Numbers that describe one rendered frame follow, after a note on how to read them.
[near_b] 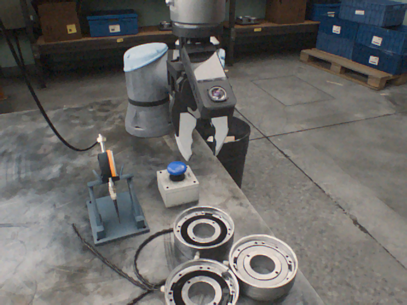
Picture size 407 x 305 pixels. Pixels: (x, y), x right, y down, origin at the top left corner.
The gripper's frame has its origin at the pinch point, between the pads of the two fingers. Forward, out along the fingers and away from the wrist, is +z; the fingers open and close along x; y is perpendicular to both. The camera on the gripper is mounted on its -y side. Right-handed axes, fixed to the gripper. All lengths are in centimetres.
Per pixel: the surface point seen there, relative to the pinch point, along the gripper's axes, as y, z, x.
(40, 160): 35.3, 16.2, 30.3
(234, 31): 329, 54, -156
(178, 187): 7.4, 11.8, 2.4
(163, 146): 31.6, 16.2, -0.3
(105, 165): 8.3, 4.2, 15.3
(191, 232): -3.6, 13.2, 3.4
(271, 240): -10.4, 12.7, -8.2
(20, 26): 365, 38, 73
